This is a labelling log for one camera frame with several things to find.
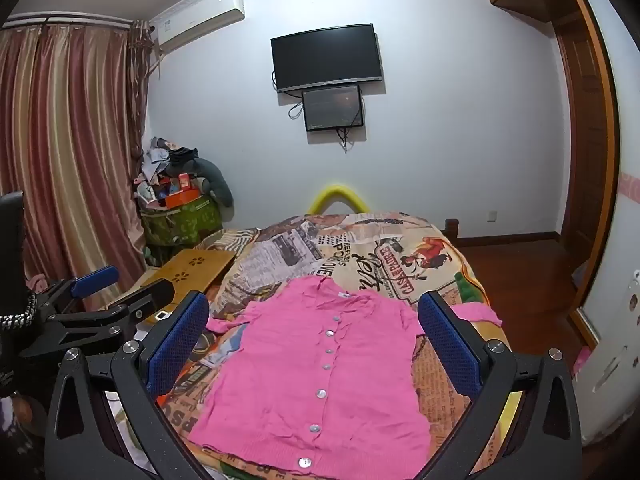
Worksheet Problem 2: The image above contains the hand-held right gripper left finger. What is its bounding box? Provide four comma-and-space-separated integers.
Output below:
44, 291, 211, 480

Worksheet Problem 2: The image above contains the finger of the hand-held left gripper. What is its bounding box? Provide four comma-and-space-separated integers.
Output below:
36, 266, 120, 318
20, 280, 176, 358

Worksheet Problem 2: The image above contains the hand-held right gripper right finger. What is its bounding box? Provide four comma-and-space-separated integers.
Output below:
415, 291, 583, 480

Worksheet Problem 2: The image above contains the pink buttoned cardigan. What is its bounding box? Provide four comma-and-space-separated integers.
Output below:
187, 276, 503, 476

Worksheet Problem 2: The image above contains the wooden lap desk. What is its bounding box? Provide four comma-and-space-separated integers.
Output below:
107, 249, 237, 311

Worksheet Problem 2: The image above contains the printed newspaper pattern blanket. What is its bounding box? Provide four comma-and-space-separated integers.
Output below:
107, 211, 526, 480

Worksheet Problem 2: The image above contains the green storage bag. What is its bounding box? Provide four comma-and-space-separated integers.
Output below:
140, 195, 223, 267

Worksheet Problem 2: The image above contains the striped pink beige curtain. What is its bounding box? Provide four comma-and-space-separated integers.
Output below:
0, 20, 153, 311

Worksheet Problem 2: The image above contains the orange box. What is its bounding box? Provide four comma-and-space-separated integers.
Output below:
165, 187, 201, 209

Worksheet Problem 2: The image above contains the white cabinet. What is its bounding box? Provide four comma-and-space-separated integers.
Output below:
570, 0, 640, 446

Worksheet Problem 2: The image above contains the yellow foam tube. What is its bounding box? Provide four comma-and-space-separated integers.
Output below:
307, 183, 368, 216

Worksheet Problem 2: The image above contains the small black monitor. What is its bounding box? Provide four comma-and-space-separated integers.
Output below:
301, 85, 364, 132

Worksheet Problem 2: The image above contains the white air conditioner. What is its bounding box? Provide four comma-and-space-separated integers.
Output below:
148, 0, 247, 54

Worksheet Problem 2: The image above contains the large black television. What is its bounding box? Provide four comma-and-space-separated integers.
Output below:
270, 23, 386, 94

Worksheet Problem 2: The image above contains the white curtain rail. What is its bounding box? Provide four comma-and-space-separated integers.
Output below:
0, 11, 136, 28

